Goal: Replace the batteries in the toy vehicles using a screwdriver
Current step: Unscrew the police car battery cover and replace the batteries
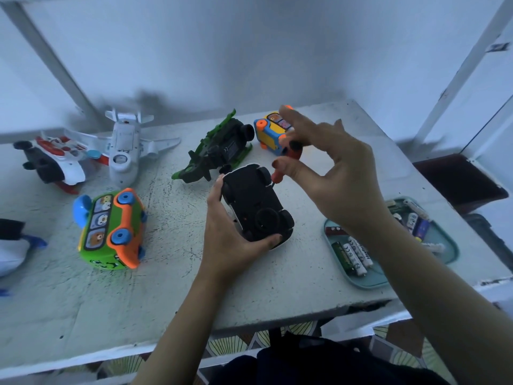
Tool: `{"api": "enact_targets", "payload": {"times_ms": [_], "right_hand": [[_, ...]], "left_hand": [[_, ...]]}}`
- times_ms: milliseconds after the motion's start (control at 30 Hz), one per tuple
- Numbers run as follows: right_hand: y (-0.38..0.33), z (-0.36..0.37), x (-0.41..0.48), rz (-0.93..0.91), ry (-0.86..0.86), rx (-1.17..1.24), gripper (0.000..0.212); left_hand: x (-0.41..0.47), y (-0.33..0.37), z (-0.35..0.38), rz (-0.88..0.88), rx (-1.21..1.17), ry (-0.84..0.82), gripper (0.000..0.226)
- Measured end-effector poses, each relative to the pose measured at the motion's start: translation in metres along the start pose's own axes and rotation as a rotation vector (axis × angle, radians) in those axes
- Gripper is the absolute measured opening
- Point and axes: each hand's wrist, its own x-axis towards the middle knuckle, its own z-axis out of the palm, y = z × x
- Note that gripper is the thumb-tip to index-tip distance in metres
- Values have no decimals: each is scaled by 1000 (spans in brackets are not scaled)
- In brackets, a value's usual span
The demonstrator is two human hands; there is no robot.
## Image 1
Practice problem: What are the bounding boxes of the white toy airplane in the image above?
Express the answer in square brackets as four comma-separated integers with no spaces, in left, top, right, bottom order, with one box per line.
[64,108,182,190]

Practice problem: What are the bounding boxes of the person's left forearm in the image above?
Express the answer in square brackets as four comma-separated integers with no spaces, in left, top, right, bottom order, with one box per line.
[132,272,234,385]

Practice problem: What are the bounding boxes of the teal container lid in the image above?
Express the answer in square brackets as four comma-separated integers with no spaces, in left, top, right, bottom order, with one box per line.
[322,196,460,290]

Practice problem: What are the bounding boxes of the grey storage box lid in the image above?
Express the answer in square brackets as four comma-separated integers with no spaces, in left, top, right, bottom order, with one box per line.
[465,212,513,271]

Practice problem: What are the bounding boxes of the person's right hand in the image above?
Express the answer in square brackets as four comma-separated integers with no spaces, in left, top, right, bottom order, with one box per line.
[271,105,391,239]

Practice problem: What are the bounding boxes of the person's dark trousers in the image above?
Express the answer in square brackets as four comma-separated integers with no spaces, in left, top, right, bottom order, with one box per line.
[208,333,450,385]

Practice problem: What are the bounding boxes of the dark green toy helicopter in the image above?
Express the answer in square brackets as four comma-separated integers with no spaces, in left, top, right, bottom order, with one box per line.
[172,110,257,183]

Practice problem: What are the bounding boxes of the black white toy car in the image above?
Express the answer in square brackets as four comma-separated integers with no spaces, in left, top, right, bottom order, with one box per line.
[220,163,296,250]

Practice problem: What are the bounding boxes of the dark brown storage box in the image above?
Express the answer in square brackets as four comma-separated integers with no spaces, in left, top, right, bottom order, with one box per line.
[412,152,511,215]

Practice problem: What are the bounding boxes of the green orange toy car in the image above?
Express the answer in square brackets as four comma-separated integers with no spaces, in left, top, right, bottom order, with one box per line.
[72,188,149,272]

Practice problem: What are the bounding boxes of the white blue toy vehicle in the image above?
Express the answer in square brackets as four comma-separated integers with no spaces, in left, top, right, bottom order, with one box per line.
[0,219,49,298]

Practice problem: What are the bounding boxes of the pile of batteries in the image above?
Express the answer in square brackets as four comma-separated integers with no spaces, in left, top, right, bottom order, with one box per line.
[329,199,447,278]

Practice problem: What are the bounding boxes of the red screwdriver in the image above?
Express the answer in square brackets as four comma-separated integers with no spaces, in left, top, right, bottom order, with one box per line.
[271,138,305,186]

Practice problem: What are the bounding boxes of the yellow orange toy car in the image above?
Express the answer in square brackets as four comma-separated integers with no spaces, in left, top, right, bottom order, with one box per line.
[254,104,304,159]

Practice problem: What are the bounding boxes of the person's left hand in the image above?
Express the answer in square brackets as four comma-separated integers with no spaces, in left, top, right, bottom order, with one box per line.
[199,174,284,287]

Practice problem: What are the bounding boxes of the red white toy vehicle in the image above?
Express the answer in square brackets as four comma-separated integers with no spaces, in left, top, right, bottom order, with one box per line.
[12,136,103,196]

